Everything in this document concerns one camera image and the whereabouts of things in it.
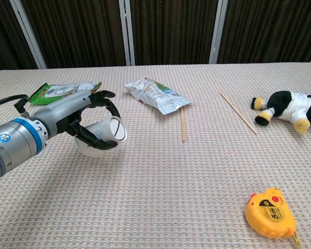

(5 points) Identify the black and grey left robot hand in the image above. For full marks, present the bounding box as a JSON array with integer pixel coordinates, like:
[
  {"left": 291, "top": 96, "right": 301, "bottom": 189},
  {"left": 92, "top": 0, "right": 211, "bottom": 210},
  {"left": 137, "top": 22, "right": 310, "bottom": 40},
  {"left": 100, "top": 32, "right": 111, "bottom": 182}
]
[{"left": 31, "top": 89, "right": 122, "bottom": 151}]

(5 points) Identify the white paper cup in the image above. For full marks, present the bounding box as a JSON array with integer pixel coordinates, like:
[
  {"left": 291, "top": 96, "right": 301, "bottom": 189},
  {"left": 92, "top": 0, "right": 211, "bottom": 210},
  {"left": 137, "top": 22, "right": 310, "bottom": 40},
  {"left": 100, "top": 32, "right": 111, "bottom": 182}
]
[{"left": 74, "top": 116, "right": 129, "bottom": 158}]

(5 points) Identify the green snack bag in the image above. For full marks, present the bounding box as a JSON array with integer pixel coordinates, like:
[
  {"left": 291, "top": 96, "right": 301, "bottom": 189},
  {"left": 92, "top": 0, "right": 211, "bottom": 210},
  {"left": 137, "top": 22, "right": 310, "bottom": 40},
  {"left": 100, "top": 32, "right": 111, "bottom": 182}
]
[{"left": 28, "top": 81, "right": 102, "bottom": 106}]

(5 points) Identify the silver snack bag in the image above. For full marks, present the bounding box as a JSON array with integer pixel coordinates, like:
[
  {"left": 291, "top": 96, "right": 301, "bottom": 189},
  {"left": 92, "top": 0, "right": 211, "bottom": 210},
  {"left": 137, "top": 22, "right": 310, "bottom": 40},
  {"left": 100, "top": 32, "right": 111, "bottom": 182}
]
[{"left": 122, "top": 77, "right": 193, "bottom": 116}]

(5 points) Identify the pink woven tablecloth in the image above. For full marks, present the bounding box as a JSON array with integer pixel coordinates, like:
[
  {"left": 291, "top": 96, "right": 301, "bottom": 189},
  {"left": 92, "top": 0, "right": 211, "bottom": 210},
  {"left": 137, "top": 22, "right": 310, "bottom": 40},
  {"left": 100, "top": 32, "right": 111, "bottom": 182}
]
[{"left": 0, "top": 61, "right": 311, "bottom": 249}]

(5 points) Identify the thin wooden stick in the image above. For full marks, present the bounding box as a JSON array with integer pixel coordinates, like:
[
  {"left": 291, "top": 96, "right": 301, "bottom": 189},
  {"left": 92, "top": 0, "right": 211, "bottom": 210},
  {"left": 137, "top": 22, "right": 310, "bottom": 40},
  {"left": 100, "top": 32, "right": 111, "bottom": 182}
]
[
  {"left": 220, "top": 92, "right": 258, "bottom": 135},
  {"left": 180, "top": 107, "right": 186, "bottom": 143}
]

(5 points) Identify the black curtain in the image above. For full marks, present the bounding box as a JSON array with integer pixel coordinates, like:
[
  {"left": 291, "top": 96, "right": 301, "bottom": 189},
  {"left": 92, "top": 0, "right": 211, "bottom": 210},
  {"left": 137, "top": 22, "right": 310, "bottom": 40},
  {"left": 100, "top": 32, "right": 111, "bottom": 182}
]
[{"left": 0, "top": 0, "right": 311, "bottom": 74}]

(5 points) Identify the black and white plush toy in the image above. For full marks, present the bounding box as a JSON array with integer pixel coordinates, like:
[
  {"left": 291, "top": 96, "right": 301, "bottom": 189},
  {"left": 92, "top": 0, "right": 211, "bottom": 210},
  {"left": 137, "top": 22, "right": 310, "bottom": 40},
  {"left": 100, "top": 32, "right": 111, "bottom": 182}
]
[{"left": 250, "top": 90, "right": 311, "bottom": 134}]

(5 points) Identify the yellow tape measure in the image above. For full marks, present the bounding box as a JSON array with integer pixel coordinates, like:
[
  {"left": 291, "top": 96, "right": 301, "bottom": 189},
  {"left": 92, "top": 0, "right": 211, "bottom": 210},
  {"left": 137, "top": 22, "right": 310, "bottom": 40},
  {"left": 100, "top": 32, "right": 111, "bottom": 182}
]
[{"left": 244, "top": 187, "right": 302, "bottom": 249}]

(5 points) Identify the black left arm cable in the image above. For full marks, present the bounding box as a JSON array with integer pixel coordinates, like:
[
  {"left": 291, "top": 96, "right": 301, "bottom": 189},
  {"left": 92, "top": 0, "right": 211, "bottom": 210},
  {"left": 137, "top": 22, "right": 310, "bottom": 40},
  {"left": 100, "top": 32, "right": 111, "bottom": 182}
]
[{"left": 0, "top": 94, "right": 31, "bottom": 118}]

